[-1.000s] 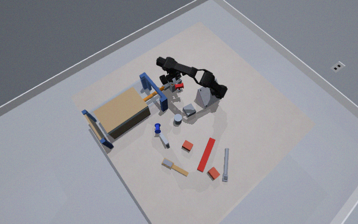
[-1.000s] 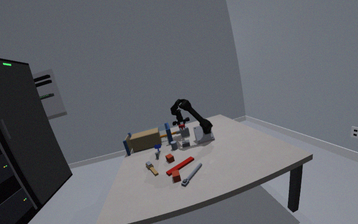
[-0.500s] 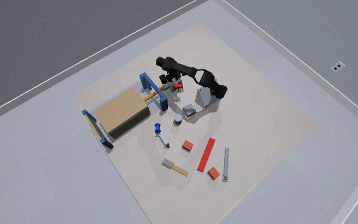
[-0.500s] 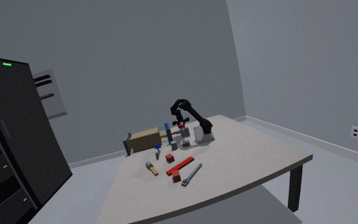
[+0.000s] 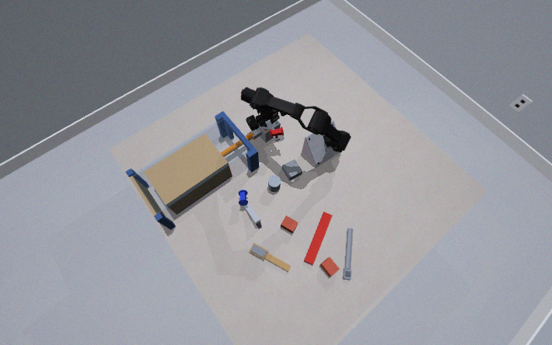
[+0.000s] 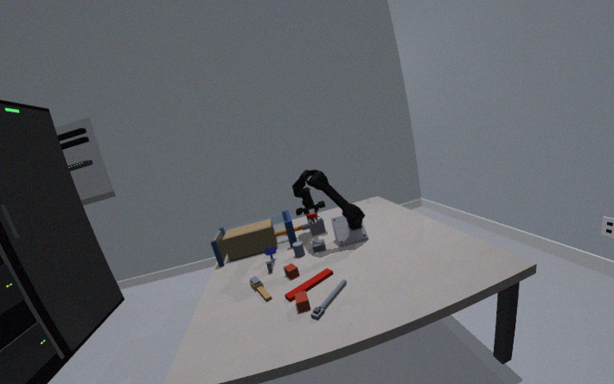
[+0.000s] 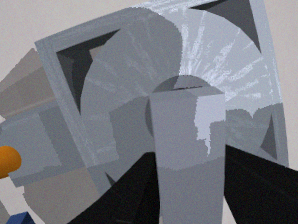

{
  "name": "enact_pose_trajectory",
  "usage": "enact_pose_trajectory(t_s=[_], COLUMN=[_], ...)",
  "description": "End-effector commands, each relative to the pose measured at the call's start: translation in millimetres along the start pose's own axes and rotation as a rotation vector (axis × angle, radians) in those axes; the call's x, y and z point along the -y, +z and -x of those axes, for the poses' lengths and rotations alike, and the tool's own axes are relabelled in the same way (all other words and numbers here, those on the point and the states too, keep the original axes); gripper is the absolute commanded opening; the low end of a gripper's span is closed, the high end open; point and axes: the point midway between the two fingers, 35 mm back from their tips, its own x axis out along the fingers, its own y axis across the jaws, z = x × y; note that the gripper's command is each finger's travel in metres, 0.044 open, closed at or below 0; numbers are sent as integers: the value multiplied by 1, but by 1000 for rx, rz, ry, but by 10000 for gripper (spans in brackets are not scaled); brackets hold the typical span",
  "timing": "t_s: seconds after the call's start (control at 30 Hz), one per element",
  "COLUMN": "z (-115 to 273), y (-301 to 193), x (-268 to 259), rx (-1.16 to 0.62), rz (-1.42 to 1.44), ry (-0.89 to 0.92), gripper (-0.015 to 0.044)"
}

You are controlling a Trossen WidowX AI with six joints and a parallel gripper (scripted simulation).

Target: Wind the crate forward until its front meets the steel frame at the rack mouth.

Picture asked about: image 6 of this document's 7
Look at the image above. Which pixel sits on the reddish-brown block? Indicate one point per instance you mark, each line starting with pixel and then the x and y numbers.
pixel 302 301
pixel 291 271

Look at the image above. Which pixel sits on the grey cylinder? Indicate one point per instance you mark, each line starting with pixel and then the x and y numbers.
pixel 298 249

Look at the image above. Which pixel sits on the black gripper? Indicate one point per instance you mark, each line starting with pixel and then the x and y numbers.
pixel 310 205

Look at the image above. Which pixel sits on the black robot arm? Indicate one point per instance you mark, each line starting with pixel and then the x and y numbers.
pixel 319 181

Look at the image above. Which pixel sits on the red flat bar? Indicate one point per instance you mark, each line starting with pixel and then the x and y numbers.
pixel 306 286

